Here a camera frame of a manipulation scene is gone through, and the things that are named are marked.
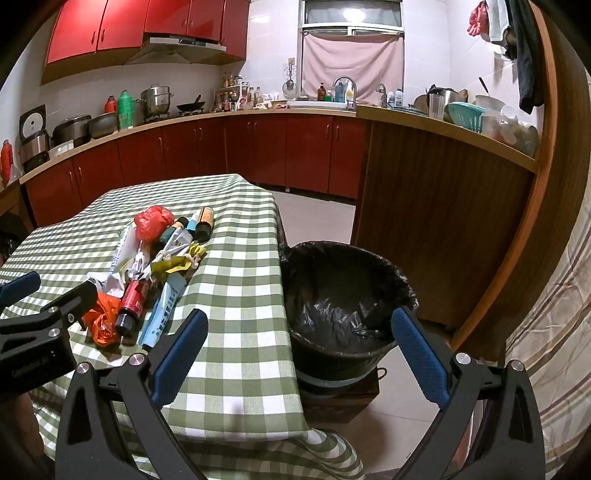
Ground orange-brown bottle with black cap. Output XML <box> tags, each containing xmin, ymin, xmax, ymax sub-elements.
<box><xmin>187</xmin><ymin>207</ymin><xmax>217</xmax><ymax>244</ymax></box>

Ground red base cabinets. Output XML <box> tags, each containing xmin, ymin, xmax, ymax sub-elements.
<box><xmin>21</xmin><ymin>113</ymin><xmax>372</xmax><ymax>232</ymax></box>

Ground window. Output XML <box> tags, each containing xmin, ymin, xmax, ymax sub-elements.
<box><xmin>299</xmin><ymin>0</ymin><xmax>406</xmax><ymax>38</ymax></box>

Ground red rubber gloves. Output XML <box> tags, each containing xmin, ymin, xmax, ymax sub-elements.
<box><xmin>467</xmin><ymin>0</ymin><xmax>489</xmax><ymax>38</ymax></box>

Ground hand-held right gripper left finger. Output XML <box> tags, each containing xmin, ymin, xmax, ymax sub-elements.
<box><xmin>54</xmin><ymin>308</ymin><xmax>209</xmax><ymax>480</ymax></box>

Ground clear plastic containers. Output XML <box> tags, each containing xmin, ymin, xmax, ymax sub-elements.
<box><xmin>480</xmin><ymin>106</ymin><xmax>539</xmax><ymax>155</ymax></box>

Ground white paper packaging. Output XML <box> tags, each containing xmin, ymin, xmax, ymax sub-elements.
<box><xmin>88</xmin><ymin>224</ymin><xmax>139</xmax><ymax>296</ymax></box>

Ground dark hanging cloth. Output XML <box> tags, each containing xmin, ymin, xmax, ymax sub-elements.
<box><xmin>505</xmin><ymin>0</ymin><xmax>546</xmax><ymax>114</ymax></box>

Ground red bottle with black cap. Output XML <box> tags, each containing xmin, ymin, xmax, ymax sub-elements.
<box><xmin>114</xmin><ymin>277</ymin><xmax>153</xmax><ymax>336</ymax></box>

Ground light blue printed tube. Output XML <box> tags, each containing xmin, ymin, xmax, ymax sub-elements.
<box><xmin>139</xmin><ymin>272</ymin><xmax>188</xmax><ymax>349</ymax></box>

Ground wooden crate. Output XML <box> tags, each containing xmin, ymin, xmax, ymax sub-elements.
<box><xmin>300</xmin><ymin>367</ymin><xmax>382</xmax><ymax>425</ymax></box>

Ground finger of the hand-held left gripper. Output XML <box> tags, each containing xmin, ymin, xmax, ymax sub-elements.
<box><xmin>0</xmin><ymin>271</ymin><xmax>42</xmax><ymax>306</ymax></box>
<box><xmin>0</xmin><ymin>278</ymin><xmax>99</xmax><ymax>337</ymax></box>

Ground tall chrome faucet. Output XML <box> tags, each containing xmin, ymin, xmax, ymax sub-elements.
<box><xmin>332</xmin><ymin>76</ymin><xmax>358</xmax><ymax>112</ymax></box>

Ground red plastic bag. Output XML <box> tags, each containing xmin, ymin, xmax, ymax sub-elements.
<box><xmin>133</xmin><ymin>205</ymin><xmax>177</xmax><ymax>242</ymax></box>

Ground teal plastic colander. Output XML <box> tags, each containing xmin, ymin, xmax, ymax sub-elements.
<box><xmin>445</xmin><ymin>102</ymin><xmax>488</xmax><ymax>134</ymax></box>

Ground silver rice cooker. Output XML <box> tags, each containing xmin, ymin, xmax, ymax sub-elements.
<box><xmin>18</xmin><ymin>104</ymin><xmax>51</xmax><ymax>169</ymax></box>

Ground rack of condiment bottles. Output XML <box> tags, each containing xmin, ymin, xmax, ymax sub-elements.
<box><xmin>212</xmin><ymin>71</ymin><xmax>269</xmax><ymax>112</ymax></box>

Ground striped curtain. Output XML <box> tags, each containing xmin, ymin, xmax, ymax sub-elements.
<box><xmin>505</xmin><ymin>203</ymin><xmax>591</xmax><ymax>480</ymax></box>

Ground steel kettle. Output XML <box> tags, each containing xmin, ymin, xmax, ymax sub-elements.
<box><xmin>413</xmin><ymin>85</ymin><xmax>460</xmax><ymax>116</ymax></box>

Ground steel steamer pot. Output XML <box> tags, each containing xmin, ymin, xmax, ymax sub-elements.
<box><xmin>139</xmin><ymin>84</ymin><xmax>174</xmax><ymax>118</ymax></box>

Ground orange plastic bag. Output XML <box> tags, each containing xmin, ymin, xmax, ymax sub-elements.
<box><xmin>82</xmin><ymin>293</ymin><xmax>123</xmax><ymax>347</ymax></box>

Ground wooden door frame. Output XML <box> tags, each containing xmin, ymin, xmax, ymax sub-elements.
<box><xmin>450</xmin><ymin>0</ymin><xmax>591</xmax><ymax>365</ymax></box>

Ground bin with black liner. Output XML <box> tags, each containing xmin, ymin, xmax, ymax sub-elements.
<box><xmin>278</xmin><ymin>241</ymin><xmax>419</xmax><ymax>398</ymax></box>

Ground yellow wrapper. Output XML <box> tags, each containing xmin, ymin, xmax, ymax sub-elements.
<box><xmin>150</xmin><ymin>244</ymin><xmax>207</xmax><ymax>278</ymax></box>

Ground black wok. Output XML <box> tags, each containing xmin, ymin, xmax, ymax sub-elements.
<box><xmin>176</xmin><ymin>95</ymin><xmax>206</xmax><ymax>114</ymax></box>

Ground range hood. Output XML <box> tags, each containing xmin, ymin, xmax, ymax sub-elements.
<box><xmin>124</xmin><ymin>34</ymin><xmax>228</xmax><ymax>65</ymax></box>

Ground brown wooden counter cabinet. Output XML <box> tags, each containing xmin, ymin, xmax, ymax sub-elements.
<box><xmin>351</xmin><ymin>105</ymin><xmax>541</xmax><ymax>356</ymax></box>

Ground pink cloth curtain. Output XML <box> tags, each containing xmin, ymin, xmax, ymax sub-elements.
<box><xmin>301</xmin><ymin>31</ymin><xmax>405</xmax><ymax>93</ymax></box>

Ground red plastic bottle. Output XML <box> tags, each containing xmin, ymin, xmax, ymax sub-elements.
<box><xmin>0</xmin><ymin>140</ymin><xmax>14</xmax><ymax>185</ymax></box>

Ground person's left forearm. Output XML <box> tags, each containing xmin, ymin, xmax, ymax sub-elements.
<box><xmin>0</xmin><ymin>392</ymin><xmax>46</xmax><ymax>467</ymax></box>

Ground black electric cooker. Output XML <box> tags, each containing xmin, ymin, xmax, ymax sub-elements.
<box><xmin>51</xmin><ymin>115</ymin><xmax>92</xmax><ymax>148</ymax></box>

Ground white pot with ladle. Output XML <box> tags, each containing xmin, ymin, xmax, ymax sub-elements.
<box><xmin>475</xmin><ymin>78</ymin><xmax>506</xmax><ymax>112</ymax></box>

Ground red wall cabinets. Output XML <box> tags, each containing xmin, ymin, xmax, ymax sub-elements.
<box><xmin>41</xmin><ymin>0</ymin><xmax>251</xmax><ymax>86</ymax></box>

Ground dark bottle with green label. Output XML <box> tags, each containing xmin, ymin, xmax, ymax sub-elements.
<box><xmin>158</xmin><ymin>216</ymin><xmax>188</xmax><ymax>245</ymax></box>

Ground green checkered tablecloth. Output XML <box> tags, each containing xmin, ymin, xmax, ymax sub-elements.
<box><xmin>0</xmin><ymin>174</ymin><xmax>365</xmax><ymax>480</ymax></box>

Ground green thermos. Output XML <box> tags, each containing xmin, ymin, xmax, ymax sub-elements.
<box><xmin>117</xmin><ymin>90</ymin><xmax>136</xmax><ymax>131</ymax></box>

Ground grey metal basin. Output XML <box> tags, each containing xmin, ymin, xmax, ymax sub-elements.
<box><xmin>88</xmin><ymin>112</ymin><xmax>119</xmax><ymax>140</ymax></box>

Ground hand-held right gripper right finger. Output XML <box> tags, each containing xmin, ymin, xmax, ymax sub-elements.
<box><xmin>390</xmin><ymin>305</ymin><xmax>546</xmax><ymax>480</ymax></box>

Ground white hanging towel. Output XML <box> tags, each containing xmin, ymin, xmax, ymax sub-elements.
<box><xmin>487</xmin><ymin>0</ymin><xmax>509</xmax><ymax>44</ymax></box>

